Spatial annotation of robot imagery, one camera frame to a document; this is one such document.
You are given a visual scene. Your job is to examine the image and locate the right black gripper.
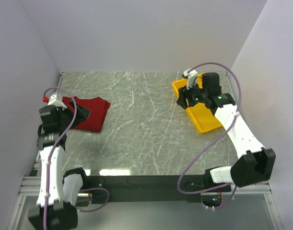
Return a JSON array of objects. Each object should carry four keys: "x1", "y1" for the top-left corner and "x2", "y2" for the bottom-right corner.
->
[{"x1": 176, "y1": 79, "x2": 209, "y2": 109}]

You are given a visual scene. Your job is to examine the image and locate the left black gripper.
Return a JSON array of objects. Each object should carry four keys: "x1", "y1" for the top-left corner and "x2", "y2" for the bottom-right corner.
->
[{"x1": 57, "y1": 99, "x2": 90, "y2": 130}]

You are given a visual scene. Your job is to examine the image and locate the red t shirt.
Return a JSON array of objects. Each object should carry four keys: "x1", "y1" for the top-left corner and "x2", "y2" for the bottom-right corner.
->
[{"x1": 71, "y1": 96, "x2": 110, "y2": 133}]

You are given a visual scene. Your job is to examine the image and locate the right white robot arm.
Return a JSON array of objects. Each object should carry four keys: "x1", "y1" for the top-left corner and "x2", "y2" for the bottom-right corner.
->
[{"x1": 176, "y1": 70, "x2": 276, "y2": 191}]

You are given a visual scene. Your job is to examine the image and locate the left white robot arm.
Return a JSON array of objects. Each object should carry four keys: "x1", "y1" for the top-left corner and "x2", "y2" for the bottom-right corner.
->
[{"x1": 28, "y1": 100, "x2": 90, "y2": 230}]

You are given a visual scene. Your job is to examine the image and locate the yellow plastic tray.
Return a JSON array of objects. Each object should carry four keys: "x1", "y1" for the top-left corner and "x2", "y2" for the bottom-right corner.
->
[{"x1": 172, "y1": 73, "x2": 222, "y2": 134}]

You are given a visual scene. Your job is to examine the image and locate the black base crossbar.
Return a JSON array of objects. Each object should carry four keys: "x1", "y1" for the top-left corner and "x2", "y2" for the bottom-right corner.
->
[{"x1": 76, "y1": 174, "x2": 232, "y2": 204}]

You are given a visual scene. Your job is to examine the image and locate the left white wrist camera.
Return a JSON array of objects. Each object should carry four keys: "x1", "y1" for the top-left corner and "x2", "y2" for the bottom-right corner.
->
[{"x1": 43, "y1": 92, "x2": 67, "y2": 108}]

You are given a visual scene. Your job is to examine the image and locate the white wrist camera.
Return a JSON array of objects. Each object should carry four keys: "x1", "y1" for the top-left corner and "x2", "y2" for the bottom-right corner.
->
[
  {"x1": 182, "y1": 69, "x2": 198, "y2": 90},
  {"x1": 43, "y1": 92, "x2": 67, "y2": 108}
]

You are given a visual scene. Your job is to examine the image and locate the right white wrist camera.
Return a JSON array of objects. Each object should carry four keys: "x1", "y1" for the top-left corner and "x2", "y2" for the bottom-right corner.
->
[{"x1": 182, "y1": 69, "x2": 198, "y2": 90}]

